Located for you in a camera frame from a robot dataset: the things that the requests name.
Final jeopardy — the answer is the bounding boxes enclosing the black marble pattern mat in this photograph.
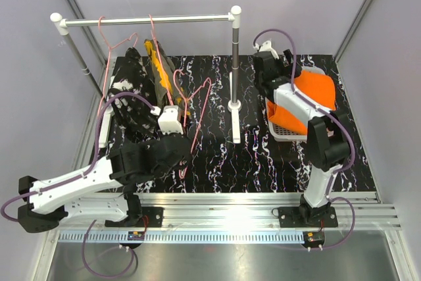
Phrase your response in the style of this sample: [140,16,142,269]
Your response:
[93,53,378,193]

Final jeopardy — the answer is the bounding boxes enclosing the camouflage yellow trousers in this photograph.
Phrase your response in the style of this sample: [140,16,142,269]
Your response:
[143,39,185,110]

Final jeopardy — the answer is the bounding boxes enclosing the pink hanger with black trousers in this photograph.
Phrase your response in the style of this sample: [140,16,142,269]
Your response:
[97,16,139,114]

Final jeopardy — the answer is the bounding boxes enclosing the white plastic basket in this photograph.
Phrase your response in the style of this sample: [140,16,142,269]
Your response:
[264,66,336,141]

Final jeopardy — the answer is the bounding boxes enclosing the pink hanger with orange trousers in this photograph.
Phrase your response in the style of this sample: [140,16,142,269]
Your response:
[173,69,212,154]

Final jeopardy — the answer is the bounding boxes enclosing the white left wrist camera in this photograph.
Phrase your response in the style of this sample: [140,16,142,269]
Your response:
[151,105,184,135]

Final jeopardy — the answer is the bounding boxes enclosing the black white patterned trousers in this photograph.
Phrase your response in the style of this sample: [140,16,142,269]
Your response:
[108,47,157,143]

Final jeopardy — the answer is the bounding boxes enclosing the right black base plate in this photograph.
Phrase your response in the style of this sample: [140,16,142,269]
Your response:
[276,205,339,228]

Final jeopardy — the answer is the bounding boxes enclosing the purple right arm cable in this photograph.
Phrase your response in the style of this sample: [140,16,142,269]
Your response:
[253,29,358,251]

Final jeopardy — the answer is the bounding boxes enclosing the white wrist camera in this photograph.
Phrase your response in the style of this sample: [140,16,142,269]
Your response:
[151,105,184,135]
[253,40,279,59]

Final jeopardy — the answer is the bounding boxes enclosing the white slotted cable duct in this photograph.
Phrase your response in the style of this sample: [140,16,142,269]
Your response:
[59,230,304,244]

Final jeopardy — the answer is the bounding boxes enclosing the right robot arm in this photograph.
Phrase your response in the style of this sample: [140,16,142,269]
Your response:
[253,49,355,228]

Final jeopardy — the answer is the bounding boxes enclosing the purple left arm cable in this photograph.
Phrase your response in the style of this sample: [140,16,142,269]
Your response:
[0,93,161,277]

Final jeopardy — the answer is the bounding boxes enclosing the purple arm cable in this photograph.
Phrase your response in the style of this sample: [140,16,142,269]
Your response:
[0,93,161,277]
[253,29,358,251]

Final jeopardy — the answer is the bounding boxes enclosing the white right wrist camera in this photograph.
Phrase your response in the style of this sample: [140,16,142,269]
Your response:
[253,40,279,59]

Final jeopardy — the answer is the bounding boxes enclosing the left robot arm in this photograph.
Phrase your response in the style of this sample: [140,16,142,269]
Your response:
[17,133,192,233]

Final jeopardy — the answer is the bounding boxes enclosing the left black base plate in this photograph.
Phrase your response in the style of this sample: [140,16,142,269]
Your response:
[105,207,164,228]

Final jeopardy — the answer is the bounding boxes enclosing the pink hanger with camouflage trousers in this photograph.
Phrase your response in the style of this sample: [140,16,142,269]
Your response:
[149,15,174,106]

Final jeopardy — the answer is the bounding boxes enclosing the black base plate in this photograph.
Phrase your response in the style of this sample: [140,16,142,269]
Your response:
[276,205,339,228]
[105,207,164,228]

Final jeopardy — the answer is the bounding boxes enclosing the orange trousers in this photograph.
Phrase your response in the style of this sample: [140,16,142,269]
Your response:
[266,68,335,135]

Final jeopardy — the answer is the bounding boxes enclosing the aluminium mounting rail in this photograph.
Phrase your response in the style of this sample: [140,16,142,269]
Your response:
[45,191,403,231]

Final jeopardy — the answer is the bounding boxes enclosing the silver white clothes rack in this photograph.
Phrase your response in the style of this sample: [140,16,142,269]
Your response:
[50,5,242,144]

